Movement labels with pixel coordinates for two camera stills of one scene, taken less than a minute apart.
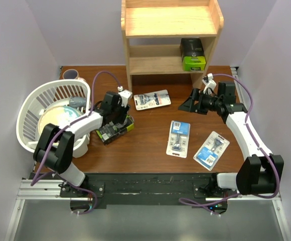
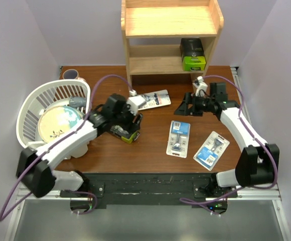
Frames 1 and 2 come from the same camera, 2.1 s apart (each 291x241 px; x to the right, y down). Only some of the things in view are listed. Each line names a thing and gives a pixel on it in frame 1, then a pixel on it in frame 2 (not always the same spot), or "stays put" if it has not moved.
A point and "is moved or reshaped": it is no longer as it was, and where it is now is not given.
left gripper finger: x=120 y=123 -> x=131 y=128
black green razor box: x=109 y=132 is moved or reshaped
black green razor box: x=192 y=54 stays put
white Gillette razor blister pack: x=152 y=99 stays put
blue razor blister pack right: x=211 y=151 stays put
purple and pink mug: x=70 y=74 stays put
